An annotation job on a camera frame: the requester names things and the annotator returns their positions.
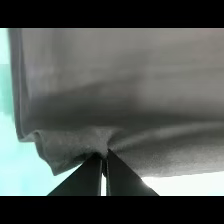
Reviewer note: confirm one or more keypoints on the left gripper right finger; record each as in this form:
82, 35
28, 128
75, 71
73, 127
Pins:
126, 181

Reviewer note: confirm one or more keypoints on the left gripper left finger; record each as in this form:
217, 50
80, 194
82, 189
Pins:
83, 181

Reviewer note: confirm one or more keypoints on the grey T-shirt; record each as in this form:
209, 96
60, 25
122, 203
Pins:
126, 96

